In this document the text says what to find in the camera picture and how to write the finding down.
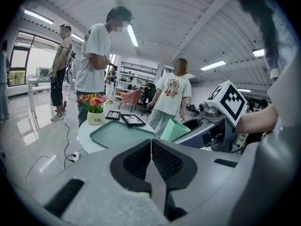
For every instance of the person's white shirt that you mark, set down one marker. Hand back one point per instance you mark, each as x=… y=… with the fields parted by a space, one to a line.
x=288 y=91

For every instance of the large window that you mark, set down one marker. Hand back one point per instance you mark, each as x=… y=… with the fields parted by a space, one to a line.
x=23 y=58

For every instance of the white desk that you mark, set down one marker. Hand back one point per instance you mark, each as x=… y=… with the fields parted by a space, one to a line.
x=33 y=88

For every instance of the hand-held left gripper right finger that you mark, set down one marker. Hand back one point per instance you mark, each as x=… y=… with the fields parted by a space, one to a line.
x=174 y=166

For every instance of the white storage shelf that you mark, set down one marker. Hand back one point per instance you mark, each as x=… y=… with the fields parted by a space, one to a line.
x=138 y=76

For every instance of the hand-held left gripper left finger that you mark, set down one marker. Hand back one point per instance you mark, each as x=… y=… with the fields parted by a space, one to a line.
x=131 y=173

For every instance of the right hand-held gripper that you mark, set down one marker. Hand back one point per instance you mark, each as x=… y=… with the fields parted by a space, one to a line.
x=231 y=102

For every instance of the orange chair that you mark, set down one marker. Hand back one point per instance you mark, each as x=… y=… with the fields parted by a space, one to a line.
x=130 y=96

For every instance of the white power strip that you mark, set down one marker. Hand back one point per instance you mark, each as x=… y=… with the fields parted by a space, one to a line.
x=75 y=156

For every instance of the computer monitor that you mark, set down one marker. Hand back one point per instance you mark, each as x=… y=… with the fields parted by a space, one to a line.
x=44 y=73

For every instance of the white round table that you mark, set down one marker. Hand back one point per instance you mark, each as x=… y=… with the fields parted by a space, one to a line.
x=85 y=138

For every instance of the green tray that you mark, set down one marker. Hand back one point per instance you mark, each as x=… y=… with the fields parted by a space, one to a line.
x=117 y=133

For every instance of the black office chair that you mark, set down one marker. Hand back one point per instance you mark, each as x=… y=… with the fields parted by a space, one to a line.
x=149 y=94

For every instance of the white pot of colourful flowers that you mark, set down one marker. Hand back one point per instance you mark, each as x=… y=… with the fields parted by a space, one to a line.
x=95 y=109

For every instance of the ceiling light panel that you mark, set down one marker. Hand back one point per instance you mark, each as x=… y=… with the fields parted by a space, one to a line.
x=38 y=17
x=213 y=65
x=77 y=37
x=258 y=52
x=132 y=35

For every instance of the large black picture frame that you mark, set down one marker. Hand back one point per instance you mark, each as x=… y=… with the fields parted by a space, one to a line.
x=132 y=120

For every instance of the person's right forearm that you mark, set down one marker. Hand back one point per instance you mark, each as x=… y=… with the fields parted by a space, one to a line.
x=256 y=119

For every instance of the small black picture frame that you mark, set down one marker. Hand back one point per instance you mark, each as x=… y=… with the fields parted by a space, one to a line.
x=113 y=115

